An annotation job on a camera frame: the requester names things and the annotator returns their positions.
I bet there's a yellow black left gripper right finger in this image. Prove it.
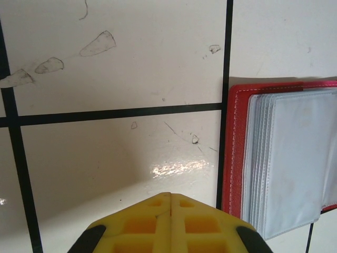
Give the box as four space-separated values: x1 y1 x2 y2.
171 193 267 253

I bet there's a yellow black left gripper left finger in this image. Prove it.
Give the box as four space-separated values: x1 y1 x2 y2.
68 192 172 253

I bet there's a red leather card holder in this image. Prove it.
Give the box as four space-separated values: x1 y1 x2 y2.
222 77 337 241

